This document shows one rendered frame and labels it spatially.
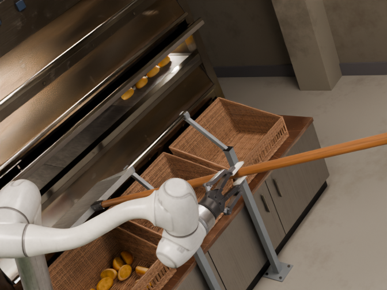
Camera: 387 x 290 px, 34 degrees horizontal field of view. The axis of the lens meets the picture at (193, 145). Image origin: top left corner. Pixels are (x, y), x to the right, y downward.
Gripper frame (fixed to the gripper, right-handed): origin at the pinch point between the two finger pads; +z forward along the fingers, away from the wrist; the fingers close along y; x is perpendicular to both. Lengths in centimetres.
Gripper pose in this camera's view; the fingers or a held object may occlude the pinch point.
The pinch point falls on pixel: (238, 172)
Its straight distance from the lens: 211.1
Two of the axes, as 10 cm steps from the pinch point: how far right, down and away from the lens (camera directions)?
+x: 6.0, -1.9, -7.8
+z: 5.6, -6.0, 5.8
